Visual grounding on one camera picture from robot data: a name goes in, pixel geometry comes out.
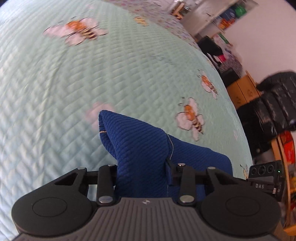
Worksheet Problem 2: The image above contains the blue knit sweater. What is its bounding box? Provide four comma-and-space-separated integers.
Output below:
98, 110, 233, 200

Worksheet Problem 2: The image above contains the black puffer jacket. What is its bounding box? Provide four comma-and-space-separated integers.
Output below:
237, 71, 295, 158

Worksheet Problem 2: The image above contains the wooden dresser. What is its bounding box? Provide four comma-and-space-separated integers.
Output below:
226, 71, 261, 109

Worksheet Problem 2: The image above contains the black armchair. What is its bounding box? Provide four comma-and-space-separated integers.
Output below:
197, 36, 242, 87

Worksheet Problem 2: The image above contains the mint quilted bee bedspread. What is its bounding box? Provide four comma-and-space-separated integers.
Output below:
1, 1, 252, 240

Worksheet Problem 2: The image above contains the wooden chair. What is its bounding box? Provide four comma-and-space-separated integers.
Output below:
171, 2, 190, 20

